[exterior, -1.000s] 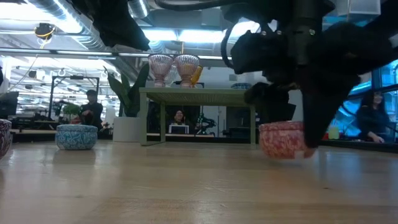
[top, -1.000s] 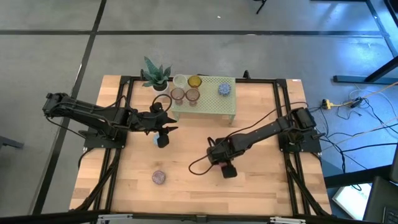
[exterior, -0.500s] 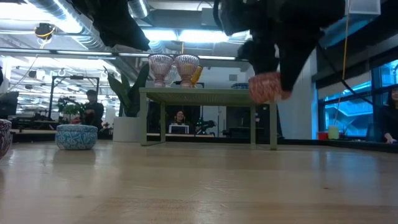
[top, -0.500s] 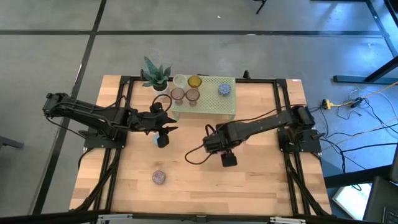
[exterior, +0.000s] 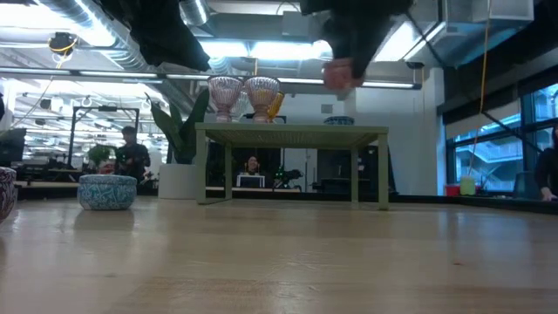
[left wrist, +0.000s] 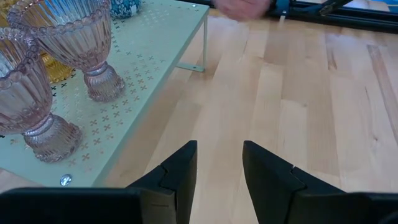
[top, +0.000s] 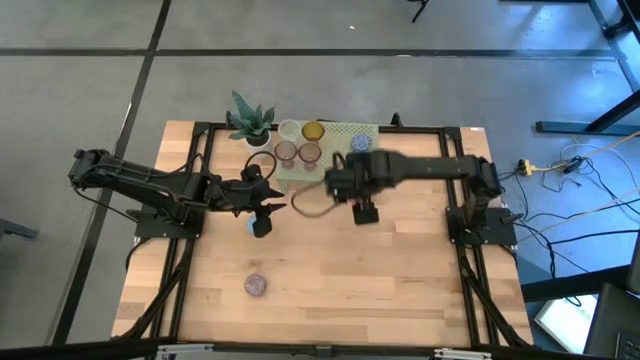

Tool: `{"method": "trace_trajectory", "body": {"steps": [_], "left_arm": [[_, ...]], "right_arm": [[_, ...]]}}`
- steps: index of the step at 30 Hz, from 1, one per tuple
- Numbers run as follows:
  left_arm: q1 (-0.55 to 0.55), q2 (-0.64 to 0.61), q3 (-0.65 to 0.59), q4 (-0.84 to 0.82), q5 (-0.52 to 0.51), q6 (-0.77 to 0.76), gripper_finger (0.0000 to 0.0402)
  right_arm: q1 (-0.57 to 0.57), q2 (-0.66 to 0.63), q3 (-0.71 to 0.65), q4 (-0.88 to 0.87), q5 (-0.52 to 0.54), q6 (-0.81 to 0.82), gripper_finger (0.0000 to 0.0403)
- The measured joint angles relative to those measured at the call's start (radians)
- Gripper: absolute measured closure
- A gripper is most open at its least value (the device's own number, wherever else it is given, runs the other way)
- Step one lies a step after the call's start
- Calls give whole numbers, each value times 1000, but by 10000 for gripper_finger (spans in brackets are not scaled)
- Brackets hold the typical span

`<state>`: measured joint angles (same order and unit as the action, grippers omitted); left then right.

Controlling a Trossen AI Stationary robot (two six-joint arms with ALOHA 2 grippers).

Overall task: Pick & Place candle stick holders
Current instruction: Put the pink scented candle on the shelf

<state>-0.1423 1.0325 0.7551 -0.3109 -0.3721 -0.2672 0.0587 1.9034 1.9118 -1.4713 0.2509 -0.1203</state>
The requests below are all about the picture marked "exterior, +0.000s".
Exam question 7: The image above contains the small green potted plant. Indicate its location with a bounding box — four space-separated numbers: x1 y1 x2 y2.
86 144 113 169

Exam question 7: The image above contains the pink ribbed glass candle holder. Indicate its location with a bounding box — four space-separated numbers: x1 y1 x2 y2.
207 75 245 124
243 76 282 125

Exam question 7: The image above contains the yellow hanging cable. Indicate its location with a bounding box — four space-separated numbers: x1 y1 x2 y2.
468 0 493 178

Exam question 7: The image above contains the amber ribbed glass candle holder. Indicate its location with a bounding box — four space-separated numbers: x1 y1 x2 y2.
267 90 287 123

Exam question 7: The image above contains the white round plant pot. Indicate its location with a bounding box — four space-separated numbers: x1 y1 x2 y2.
157 162 200 201

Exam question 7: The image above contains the large green leafy plant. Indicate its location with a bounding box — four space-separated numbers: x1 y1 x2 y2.
145 86 211 166

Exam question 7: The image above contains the purple patterned candle tin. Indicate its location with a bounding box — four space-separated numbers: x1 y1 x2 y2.
0 166 18 224

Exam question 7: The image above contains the grey office chair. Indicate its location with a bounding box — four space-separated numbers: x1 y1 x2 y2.
513 170 541 201

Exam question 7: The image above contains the pale green plastic container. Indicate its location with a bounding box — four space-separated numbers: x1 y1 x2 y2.
459 174 477 196

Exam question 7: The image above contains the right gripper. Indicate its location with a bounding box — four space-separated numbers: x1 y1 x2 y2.
299 0 413 80

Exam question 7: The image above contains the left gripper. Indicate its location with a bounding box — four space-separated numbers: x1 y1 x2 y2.
99 0 212 73

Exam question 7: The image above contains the white laptop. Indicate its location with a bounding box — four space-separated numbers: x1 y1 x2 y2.
235 174 267 189

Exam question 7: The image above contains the person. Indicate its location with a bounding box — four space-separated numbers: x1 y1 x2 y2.
114 125 152 183
241 154 264 176
534 125 558 203

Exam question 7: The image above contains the green perforated metal shelf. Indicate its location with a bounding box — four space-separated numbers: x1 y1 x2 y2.
194 122 390 212

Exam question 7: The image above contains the pink patterned candle tin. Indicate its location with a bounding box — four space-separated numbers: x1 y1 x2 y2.
322 57 365 92

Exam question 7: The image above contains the black computer monitor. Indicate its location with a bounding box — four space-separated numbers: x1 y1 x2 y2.
0 126 28 167

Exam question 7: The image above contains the black metal frame rig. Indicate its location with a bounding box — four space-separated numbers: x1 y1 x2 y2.
68 105 141 167

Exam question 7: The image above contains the teal patterned candle tin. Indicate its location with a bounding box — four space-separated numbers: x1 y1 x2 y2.
77 174 139 212

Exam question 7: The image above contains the black yellow ceiling cable reel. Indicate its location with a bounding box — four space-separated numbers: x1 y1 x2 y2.
47 31 79 58

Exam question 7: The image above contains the navy patterned candle tin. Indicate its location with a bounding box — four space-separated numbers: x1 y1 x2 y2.
323 115 356 126

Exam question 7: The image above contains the black device with green light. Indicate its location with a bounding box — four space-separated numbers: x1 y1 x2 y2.
273 167 305 190

